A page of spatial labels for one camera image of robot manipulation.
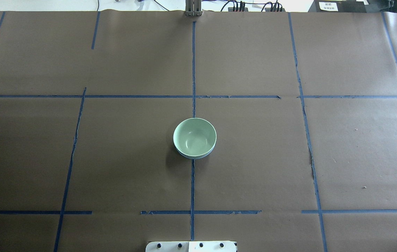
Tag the green bowl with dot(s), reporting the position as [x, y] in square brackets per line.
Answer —
[195, 133]

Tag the blue bowl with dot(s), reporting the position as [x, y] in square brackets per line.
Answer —
[193, 154]

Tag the orange black connector box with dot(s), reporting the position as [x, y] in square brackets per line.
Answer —
[237, 6]

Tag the aluminium frame post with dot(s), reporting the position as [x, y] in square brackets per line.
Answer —
[193, 8]

